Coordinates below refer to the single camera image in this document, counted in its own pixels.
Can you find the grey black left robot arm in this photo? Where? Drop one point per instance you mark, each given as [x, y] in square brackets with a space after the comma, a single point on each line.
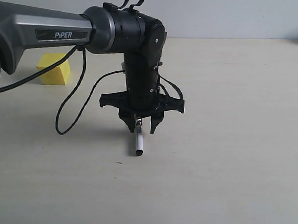
[99, 30]

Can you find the yellow foam cube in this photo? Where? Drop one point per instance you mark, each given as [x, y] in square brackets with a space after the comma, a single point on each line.
[58, 75]

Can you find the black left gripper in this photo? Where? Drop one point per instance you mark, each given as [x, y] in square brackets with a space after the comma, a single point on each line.
[142, 96]

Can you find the black and white marker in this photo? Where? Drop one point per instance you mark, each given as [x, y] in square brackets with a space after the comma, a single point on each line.
[139, 137]

